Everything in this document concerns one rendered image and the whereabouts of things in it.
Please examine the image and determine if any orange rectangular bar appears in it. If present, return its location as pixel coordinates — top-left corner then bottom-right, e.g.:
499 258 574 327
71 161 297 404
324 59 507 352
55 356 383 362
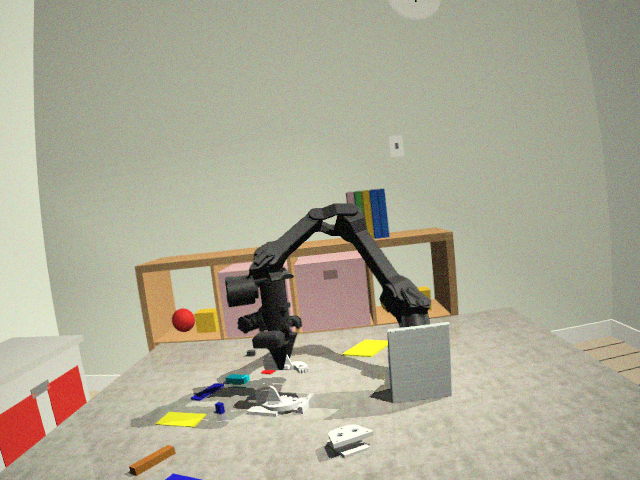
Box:
129 445 176 476

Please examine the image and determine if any cyan rectangular block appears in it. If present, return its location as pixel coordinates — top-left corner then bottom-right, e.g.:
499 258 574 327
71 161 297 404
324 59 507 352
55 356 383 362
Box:
225 374 250 384

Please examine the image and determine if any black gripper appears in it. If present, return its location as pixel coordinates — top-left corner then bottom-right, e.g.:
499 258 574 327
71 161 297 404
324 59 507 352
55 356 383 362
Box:
252 299 302 370

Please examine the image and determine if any blue flat bar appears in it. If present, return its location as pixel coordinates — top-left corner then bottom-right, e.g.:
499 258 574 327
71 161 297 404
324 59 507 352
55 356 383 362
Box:
191 383 224 401

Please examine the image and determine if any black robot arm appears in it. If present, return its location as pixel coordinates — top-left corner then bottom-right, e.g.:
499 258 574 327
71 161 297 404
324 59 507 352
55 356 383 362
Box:
225 203 431 334

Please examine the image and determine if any blue flat plate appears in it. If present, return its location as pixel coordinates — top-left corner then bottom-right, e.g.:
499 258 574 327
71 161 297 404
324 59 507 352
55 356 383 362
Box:
166 473 201 480

